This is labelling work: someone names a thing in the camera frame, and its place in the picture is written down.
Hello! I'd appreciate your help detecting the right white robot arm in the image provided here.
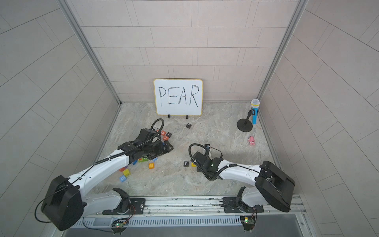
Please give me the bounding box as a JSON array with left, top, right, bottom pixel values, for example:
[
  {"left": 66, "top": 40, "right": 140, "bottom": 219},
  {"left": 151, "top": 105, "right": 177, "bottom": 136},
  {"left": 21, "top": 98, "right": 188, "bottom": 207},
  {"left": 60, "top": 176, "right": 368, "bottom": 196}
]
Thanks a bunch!
[{"left": 189, "top": 152, "right": 295, "bottom": 213}]

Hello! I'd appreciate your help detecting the black microphone stand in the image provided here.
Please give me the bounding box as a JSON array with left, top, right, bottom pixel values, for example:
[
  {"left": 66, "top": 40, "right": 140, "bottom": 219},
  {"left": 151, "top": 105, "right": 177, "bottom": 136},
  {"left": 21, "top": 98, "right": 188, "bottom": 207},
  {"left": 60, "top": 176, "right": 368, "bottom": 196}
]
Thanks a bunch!
[{"left": 236, "top": 110, "right": 253, "bottom": 132}]

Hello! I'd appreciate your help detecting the green circuit board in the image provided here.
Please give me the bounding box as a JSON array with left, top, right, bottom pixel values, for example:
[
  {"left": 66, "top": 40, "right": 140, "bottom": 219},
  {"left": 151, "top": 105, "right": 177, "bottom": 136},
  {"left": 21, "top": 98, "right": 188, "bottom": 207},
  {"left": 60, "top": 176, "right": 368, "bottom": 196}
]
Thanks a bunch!
[
  {"left": 111, "top": 218, "right": 129, "bottom": 234},
  {"left": 240, "top": 216, "right": 257, "bottom": 231}
]

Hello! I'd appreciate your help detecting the green 2 block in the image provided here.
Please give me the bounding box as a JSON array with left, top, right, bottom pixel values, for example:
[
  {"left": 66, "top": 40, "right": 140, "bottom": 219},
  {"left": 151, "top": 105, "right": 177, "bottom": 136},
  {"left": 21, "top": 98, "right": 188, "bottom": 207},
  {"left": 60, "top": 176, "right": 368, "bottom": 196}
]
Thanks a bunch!
[{"left": 138, "top": 157, "right": 149, "bottom": 163}]

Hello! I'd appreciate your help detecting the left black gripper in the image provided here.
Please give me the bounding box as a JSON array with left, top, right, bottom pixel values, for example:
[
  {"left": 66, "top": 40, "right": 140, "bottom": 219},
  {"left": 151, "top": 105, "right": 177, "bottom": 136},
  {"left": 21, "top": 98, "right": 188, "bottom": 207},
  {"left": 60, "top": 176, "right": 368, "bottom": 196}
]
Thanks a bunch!
[{"left": 143, "top": 139, "right": 176, "bottom": 160}]

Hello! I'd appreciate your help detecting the left green circuit board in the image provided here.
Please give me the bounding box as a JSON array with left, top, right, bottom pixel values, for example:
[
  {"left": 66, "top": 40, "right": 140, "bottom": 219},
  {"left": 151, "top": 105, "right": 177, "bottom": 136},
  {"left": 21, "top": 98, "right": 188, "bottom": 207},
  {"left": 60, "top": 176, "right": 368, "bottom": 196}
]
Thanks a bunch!
[{"left": 111, "top": 218, "right": 129, "bottom": 234}]

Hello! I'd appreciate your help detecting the blue toy microphone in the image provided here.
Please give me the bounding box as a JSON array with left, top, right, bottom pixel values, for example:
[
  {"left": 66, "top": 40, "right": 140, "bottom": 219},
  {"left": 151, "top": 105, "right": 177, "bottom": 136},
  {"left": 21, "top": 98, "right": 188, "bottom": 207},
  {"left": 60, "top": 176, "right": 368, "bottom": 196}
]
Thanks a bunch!
[{"left": 251, "top": 99, "right": 260, "bottom": 125}]

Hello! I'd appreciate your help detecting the light blue bottom block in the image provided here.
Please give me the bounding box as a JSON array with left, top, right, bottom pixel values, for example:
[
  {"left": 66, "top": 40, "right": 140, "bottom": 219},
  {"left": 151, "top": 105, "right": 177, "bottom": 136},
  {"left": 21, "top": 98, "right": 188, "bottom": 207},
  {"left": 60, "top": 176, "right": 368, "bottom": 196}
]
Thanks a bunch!
[{"left": 119, "top": 175, "right": 127, "bottom": 182}]

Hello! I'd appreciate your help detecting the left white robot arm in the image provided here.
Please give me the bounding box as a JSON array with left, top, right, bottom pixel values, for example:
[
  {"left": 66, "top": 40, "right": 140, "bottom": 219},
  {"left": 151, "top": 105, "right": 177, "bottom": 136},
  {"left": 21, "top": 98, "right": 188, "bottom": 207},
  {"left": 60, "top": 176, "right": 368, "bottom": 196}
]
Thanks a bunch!
[{"left": 41, "top": 128, "right": 174, "bottom": 231}]

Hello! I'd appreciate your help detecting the right green circuit board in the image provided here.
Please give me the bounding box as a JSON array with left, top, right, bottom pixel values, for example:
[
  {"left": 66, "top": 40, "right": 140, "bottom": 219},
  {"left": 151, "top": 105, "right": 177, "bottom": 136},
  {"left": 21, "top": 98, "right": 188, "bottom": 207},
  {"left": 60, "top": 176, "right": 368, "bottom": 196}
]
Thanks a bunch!
[{"left": 240, "top": 216, "right": 257, "bottom": 231}]

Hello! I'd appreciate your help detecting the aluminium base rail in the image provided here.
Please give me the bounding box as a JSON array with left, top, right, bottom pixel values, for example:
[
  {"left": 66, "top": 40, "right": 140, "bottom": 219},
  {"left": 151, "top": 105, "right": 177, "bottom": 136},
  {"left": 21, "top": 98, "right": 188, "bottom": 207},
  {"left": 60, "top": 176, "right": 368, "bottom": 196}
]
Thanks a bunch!
[{"left": 59, "top": 194, "right": 309, "bottom": 229}]

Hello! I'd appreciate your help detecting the pink toy figure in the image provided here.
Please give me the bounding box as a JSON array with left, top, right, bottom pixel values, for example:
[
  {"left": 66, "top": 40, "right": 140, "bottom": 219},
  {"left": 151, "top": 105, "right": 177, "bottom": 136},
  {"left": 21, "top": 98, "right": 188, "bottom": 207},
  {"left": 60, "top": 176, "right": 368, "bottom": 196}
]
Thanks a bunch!
[{"left": 248, "top": 136, "right": 255, "bottom": 146}]

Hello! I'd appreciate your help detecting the white PEAR whiteboard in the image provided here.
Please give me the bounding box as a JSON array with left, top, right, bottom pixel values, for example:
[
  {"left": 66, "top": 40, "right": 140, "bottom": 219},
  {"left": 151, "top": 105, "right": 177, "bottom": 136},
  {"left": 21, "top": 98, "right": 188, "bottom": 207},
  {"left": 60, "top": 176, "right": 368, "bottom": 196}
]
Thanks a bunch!
[{"left": 154, "top": 79, "right": 203, "bottom": 116}]

